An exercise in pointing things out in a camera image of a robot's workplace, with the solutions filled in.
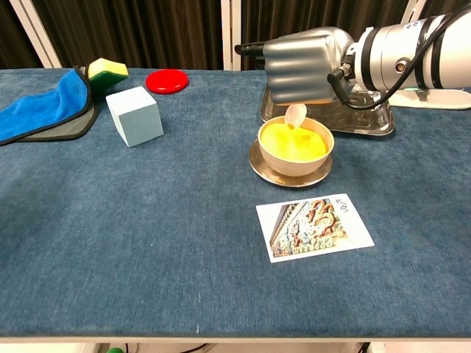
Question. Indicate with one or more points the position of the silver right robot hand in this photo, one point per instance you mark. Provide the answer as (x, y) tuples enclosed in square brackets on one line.
[(305, 70)]

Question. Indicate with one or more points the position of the white plastic spoon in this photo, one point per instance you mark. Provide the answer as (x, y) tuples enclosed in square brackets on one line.
[(294, 115)]

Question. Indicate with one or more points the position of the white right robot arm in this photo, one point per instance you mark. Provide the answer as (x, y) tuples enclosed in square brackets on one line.
[(404, 51)]

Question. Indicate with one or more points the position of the stainless steel tray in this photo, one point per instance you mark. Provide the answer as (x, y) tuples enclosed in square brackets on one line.
[(353, 121)]

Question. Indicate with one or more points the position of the beige round bowl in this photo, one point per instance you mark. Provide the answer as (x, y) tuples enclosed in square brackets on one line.
[(290, 165)]

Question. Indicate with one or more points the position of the round steel saucer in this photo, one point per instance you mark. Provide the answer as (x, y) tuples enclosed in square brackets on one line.
[(294, 182)]

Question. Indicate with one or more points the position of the red round disc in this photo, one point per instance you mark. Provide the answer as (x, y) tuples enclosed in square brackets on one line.
[(167, 81)]

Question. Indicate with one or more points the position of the white oval pad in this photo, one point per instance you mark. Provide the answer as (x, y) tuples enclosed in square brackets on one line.
[(441, 101)]

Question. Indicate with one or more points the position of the dragon picture postcard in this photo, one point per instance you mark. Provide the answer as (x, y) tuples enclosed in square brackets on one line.
[(312, 228)]

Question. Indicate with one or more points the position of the light blue foam cube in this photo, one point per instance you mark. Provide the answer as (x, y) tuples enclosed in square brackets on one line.
[(136, 117)]

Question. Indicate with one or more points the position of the yellow green sponge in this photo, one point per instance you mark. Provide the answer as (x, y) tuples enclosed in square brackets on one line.
[(106, 68)]

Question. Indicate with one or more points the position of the table with blue fabric cover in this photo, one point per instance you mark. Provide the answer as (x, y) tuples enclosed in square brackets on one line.
[(147, 220)]

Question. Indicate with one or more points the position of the grey black-edged cloth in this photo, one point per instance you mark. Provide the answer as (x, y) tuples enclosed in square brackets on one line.
[(70, 128)]

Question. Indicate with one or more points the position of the blue microfibre cloth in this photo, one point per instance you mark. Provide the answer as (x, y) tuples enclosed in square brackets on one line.
[(37, 110)]

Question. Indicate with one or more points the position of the bright green round object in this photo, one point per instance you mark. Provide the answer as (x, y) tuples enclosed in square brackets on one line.
[(116, 350)]

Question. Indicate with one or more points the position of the white metal frame post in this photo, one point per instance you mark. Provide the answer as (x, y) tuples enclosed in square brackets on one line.
[(35, 33), (411, 11), (231, 33)]

